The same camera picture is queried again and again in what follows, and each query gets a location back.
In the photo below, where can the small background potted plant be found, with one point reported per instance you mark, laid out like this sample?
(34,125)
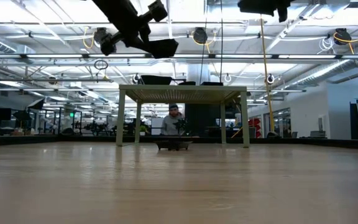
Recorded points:
(142,129)

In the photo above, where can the light wooden table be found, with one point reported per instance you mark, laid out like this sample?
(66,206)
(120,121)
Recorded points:
(182,88)

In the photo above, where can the red background object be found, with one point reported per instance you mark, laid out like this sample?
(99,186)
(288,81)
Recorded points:
(255,124)

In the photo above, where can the black metal rig frame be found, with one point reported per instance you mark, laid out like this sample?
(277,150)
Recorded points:
(322,143)

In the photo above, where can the grey background case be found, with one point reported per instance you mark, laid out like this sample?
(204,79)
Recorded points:
(318,134)

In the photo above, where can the black deep square bowl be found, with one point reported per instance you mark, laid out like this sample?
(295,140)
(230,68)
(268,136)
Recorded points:
(156,80)

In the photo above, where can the black teardrop-shaped plate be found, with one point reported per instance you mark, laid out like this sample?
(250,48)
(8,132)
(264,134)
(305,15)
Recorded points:
(187,83)

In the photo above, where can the person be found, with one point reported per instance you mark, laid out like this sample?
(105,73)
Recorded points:
(171,123)

